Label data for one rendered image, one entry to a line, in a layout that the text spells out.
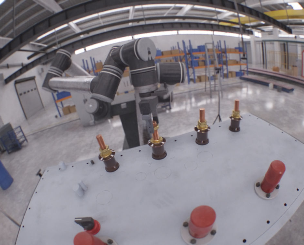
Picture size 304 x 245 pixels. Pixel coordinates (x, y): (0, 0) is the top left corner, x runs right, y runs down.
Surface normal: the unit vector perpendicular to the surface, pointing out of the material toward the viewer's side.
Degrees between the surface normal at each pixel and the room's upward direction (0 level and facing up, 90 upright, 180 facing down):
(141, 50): 90
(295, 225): 0
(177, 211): 0
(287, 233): 0
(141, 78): 90
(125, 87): 90
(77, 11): 90
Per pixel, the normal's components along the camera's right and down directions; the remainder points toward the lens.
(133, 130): 0.08, 0.42
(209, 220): -0.14, -0.87
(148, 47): 0.74, 0.17
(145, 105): -0.27, 0.46
